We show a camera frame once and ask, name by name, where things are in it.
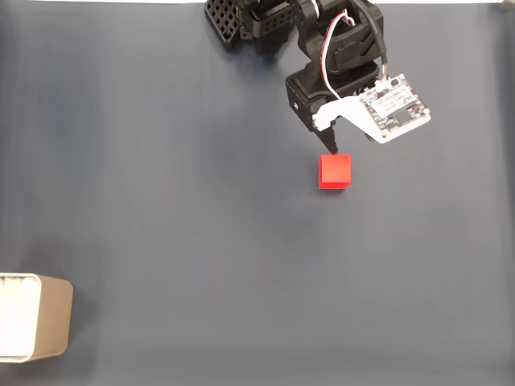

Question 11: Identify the red cube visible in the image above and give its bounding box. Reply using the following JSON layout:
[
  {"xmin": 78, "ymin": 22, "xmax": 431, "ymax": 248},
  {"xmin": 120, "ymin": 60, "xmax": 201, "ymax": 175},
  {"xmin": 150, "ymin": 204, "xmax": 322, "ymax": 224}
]
[{"xmin": 318, "ymin": 154, "xmax": 352, "ymax": 191}]

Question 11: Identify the beige box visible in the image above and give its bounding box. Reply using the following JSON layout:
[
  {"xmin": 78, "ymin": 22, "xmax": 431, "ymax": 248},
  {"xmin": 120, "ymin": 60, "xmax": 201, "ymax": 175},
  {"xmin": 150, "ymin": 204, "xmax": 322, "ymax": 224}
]
[{"xmin": 0, "ymin": 273, "xmax": 75, "ymax": 363}]

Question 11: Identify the white padding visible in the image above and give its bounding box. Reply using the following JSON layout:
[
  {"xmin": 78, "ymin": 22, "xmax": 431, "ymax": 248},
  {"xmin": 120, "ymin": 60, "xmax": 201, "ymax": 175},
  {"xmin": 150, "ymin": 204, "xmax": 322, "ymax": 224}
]
[{"xmin": 0, "ymin": 275, "xmax": 39, "ymax": 359}]

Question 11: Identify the white camera board mount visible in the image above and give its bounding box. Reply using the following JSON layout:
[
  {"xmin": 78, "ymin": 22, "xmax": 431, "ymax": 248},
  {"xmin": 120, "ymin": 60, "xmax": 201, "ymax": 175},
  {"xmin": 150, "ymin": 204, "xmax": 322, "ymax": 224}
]
[{"xmin": 313, "ymin": 73, "xmax": 433, "ymax": 146}]

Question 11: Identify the red white black servo wire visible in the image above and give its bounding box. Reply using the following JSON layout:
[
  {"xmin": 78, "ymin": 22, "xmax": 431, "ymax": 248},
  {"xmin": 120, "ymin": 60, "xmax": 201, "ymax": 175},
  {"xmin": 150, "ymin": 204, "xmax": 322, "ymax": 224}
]
[{"xmin": 319, "ymin": 10, "xmax": 360, "ymax": 100}]

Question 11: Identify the black camera cable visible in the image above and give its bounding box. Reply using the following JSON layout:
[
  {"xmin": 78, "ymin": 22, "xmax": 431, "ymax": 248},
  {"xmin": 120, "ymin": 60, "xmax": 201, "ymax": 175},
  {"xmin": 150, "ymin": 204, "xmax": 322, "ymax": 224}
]
[{"xmin": 353, "ymin": 0, "xmax": 389, "ymax": 80}]

